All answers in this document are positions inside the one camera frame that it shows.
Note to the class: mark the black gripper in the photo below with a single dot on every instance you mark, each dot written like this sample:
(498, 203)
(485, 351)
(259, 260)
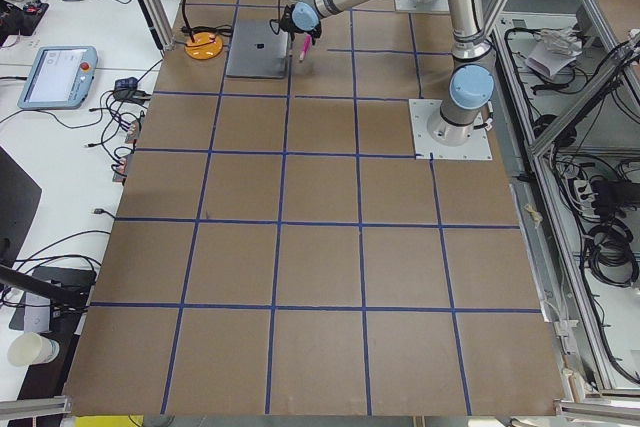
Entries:
(308, 36)

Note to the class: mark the pink marker pen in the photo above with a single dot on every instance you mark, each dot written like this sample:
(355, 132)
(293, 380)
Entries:
(304, 50)

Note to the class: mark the silver laptop notebook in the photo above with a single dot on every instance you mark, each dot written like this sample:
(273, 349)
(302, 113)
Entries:
(257, 52)

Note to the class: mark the blue teach pendant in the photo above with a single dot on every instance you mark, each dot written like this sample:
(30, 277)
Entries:
(60, 78)

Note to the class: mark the white paper cup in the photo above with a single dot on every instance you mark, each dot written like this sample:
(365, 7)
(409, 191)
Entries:
(32, 349)

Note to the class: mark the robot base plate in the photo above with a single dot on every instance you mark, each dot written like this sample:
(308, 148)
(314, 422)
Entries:
(440, 7)
(435, 139)

